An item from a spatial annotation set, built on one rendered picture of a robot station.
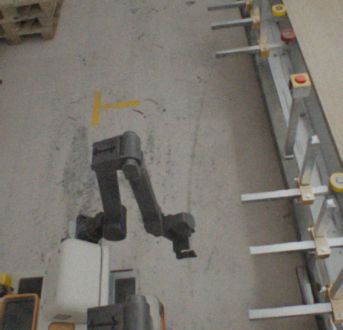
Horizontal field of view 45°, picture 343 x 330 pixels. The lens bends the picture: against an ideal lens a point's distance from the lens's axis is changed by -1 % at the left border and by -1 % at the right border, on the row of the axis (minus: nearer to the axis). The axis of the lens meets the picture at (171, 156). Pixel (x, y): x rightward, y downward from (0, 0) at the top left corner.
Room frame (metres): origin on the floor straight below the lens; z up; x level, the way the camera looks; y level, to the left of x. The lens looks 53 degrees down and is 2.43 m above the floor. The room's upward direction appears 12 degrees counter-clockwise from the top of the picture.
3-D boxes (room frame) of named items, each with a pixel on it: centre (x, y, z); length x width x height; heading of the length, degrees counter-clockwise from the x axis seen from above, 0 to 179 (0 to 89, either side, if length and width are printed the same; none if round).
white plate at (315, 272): (0.45, -0.47, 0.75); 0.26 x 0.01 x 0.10; 173
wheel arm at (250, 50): (1.88, -0.59, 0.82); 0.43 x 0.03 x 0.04; 83
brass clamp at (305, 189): (0.89, -0.54, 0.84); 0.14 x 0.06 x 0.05; 173
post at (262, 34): (1.91, -0.66, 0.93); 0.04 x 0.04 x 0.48; 83
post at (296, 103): (1.17, -0.58, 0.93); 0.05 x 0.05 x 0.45; 83
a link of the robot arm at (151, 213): (0.68, 0.10, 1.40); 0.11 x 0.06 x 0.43; 174
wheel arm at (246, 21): (2.12, -0.62, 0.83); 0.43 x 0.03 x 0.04; 83
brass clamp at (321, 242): (0.64, -0.51, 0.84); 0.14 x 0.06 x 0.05; 173
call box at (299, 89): (1.17, -0.58, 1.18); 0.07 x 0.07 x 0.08; 83
